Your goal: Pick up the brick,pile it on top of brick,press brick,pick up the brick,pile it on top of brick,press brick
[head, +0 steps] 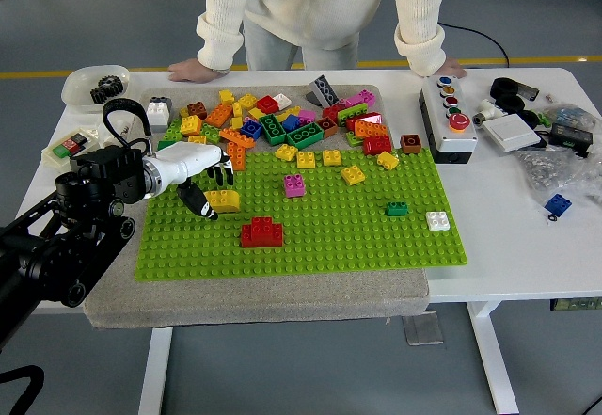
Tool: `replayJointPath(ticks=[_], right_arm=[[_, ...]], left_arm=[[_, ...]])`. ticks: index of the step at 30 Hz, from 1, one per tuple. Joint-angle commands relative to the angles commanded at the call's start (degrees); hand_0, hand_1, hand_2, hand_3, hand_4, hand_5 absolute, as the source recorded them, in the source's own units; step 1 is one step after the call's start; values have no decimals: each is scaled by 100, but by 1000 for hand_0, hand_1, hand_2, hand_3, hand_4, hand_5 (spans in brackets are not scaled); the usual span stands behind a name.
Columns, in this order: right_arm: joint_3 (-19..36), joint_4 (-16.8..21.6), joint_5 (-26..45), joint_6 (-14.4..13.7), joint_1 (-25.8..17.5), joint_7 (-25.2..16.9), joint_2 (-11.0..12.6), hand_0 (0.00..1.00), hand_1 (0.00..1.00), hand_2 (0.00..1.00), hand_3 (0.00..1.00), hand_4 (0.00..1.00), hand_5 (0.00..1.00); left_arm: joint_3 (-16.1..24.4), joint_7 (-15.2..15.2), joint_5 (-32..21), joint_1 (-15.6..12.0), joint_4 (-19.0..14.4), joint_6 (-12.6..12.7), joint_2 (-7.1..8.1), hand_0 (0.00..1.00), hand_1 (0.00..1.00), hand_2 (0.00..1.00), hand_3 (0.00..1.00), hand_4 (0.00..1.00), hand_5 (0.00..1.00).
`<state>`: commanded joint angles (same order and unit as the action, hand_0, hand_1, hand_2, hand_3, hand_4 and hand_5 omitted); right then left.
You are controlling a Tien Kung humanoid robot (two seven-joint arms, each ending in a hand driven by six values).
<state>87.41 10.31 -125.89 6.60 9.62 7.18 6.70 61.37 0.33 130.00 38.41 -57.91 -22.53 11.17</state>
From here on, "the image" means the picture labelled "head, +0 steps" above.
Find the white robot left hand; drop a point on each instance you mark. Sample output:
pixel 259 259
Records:
pixel 188 158

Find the person's right hand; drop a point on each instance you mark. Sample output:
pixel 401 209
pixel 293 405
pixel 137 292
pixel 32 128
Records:
pixel 188 71

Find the person's left hand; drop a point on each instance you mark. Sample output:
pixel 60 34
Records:
pixel 454 68

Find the yellow curved brick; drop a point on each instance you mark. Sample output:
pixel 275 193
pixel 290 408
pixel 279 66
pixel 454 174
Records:
pixel 225 201

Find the magenta square brick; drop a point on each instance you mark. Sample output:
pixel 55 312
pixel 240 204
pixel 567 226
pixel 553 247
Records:
pixel 294 185

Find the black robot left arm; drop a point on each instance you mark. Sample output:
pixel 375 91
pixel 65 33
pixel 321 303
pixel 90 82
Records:
pixel 108 170

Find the person's right forearm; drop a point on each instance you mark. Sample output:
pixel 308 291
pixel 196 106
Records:
pixel 218 43

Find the person's left forearm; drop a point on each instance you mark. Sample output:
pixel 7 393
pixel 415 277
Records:
pixel 421 48

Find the yellow square brick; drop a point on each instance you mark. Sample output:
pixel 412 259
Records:
pixel 305 159
pixel 256 114
pixel 247 101
pixel 191 124
pixel 387 160
pixel 332 157
pixel 226 97
pixel 286 152
pixel 353 175
pixel 197 139

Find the green square brick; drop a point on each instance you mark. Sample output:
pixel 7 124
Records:
pixel 210 132
pixel 353 139

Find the brown square brick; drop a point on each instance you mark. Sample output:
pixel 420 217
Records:
pixel 410 144
pixel 196 109

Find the white and grey brick stack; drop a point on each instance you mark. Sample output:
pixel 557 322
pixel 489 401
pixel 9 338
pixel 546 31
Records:
pixel 160 114

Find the orange flat long brick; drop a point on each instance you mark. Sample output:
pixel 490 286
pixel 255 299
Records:
pixel 237 138

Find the yellow narrow brick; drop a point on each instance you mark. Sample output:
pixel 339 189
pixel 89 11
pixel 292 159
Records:
pixel 237 110
pixel 236 123

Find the blue square brick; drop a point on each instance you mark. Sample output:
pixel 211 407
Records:
pixel 251 129
pixel 558 204
pixel 290 123

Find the red square brick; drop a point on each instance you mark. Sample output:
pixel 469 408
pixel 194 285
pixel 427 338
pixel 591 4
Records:
pixel 332 114
pixel 268 104

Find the green long upturned brick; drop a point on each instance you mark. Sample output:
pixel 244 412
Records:
pixel 305 135
pixel 273 129

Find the pink long brick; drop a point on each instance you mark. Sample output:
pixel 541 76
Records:
pixel 363 98

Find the white square brick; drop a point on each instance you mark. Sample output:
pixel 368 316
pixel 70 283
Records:
pixel 437 221
pixel 283 100

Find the red glossy sloped brick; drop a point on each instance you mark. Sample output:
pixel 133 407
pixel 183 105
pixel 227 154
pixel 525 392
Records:
pixel 367 117

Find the yellow flat brick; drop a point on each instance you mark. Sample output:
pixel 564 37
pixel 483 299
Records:
pixel 284 115

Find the red stepped brick stack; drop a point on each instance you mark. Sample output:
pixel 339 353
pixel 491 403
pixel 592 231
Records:
pixel 261 235

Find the red rounded brick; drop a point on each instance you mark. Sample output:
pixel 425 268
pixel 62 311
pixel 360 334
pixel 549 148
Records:
pixel 377 145

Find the lime green long brick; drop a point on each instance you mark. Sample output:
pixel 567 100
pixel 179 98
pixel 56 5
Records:
pixel 353 113

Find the pink square brick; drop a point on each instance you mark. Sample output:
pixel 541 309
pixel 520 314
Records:
pixel 306 115

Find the grey long brick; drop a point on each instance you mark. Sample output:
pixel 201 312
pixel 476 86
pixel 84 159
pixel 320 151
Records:
pixel 324 89

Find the brown upturned brick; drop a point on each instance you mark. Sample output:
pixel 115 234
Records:
pixel 327 126

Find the small dark green brick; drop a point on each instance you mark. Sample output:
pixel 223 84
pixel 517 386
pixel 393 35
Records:
pixel 397 209

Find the black clamp with metal plate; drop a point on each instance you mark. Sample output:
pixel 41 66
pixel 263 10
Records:
pixel 505 86

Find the white pipe fitting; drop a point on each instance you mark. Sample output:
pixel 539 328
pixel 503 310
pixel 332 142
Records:
pixel 489 110

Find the white push-button control box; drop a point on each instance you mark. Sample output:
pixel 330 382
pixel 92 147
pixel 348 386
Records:
pixel 458 138

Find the black metal gear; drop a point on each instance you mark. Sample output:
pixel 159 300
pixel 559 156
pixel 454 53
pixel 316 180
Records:
pixel 114 85
pixel 99 95

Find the green plastic clip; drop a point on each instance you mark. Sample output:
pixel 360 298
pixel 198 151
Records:
pixel 545 117

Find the white plastic bowl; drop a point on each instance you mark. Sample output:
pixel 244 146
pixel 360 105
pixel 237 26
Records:
pixel 77 88

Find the clear bag of blue parts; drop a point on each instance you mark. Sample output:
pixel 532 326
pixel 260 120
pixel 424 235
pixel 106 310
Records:
pixel 571 115

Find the black power adapter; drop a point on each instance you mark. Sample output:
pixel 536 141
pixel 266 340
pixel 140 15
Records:
pixel 570 136

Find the clear bag of screws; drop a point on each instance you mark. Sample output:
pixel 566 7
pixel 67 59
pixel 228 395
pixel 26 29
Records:
pixel 555 170

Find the person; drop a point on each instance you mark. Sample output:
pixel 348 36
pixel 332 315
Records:
pixel 320 5

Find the grey-brown mat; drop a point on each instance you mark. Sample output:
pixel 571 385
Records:
pixel 258 297

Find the green studded baseplate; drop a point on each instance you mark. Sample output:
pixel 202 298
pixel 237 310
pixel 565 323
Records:
pixel 338 241

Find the white table leg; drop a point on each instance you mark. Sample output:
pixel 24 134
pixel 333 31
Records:
pixel 494 363
pixel 155 372

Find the grey floor plate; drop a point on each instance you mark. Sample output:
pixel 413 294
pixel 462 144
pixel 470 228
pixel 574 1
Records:
pixel 423 330

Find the table height control panel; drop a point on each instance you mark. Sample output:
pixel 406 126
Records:
pixel 576 305

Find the white wall switch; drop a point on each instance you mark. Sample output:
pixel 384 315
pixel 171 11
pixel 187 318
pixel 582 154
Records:
pixel 511 133

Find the white switch box green red buttons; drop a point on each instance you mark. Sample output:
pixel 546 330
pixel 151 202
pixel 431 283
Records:
pixel 61 150

